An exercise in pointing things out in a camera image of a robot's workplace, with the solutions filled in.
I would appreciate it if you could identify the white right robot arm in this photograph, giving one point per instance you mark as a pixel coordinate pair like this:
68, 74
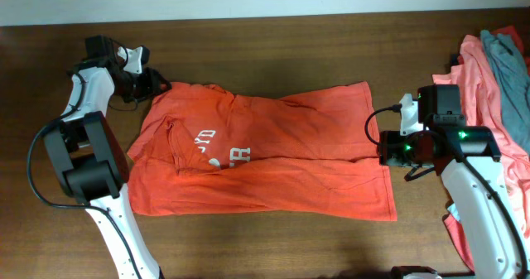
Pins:
469, 164

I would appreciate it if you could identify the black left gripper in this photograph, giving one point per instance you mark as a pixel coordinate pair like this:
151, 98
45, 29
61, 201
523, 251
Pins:
149, 85

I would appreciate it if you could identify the orange printed t-shirt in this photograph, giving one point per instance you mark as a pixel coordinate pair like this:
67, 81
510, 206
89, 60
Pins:
204, 150

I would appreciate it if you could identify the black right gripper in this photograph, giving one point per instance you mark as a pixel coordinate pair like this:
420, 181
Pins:
388, 151

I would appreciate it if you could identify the grey t-shirt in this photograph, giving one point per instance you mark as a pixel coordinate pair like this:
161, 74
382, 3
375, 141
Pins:
511, 74

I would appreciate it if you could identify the red garment in pile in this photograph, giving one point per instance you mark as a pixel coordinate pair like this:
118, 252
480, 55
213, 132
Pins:
517, 41

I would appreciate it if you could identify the pink t-shirt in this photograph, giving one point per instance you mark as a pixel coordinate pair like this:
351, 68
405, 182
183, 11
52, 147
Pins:
481, 104

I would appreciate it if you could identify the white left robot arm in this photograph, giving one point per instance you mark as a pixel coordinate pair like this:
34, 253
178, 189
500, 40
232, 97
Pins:
88, 162

